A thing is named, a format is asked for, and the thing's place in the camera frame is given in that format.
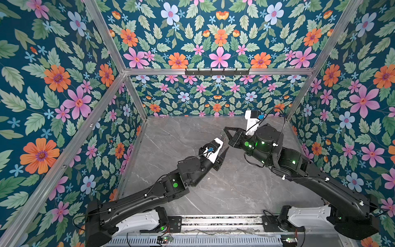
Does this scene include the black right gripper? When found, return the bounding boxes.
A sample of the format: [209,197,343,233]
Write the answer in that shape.
[224,126,272,168]

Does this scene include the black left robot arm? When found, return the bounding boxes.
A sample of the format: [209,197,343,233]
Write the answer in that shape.
[85,148,228,247]

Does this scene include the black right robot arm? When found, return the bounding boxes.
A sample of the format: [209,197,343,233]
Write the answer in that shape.
[224,124,380,240]

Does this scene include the black hook rack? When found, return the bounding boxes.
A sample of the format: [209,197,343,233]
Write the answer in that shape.
[184,69,250,77]

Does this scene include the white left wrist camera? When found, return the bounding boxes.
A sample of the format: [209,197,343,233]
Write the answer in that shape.
[201,138,223,164]

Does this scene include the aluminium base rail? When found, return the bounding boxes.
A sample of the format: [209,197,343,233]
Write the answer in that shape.
[129,214,297,235]

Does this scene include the white perforated cable tray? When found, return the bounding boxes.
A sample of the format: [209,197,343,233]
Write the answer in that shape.
[106,235,283,247]

